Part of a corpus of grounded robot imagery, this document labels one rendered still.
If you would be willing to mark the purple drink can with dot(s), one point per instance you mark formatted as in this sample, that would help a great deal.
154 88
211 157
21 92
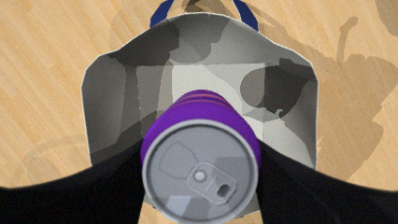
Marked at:
201 160

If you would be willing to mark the white tote bag with blue handles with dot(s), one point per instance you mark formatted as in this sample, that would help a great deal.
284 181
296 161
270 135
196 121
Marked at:
109 88

